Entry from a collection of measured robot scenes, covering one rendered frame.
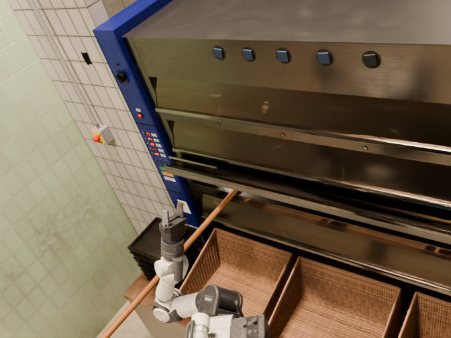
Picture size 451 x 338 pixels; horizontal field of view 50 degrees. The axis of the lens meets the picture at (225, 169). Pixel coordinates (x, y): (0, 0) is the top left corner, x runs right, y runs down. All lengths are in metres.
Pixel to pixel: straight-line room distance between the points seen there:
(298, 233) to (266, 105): 0.80
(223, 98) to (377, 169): 0.74
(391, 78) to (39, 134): 2.17
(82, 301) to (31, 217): 0.80
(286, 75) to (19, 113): 1.74
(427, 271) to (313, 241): 0.56
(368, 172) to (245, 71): 0.64
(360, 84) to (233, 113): 0.64
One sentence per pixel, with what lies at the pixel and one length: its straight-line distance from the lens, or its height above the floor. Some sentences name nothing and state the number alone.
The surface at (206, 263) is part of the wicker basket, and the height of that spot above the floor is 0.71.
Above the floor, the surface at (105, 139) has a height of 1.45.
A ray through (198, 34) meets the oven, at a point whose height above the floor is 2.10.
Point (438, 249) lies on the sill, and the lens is 2.22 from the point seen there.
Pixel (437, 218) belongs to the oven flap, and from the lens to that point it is 2.01.
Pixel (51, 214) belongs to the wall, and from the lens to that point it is 3.33.
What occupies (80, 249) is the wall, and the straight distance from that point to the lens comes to 3.56.
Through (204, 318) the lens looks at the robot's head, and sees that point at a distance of 1.73.
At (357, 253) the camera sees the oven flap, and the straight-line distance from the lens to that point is 2.44.
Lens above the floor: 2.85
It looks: 36 degrees down
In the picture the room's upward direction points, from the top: 20 degrees counter-clockwise
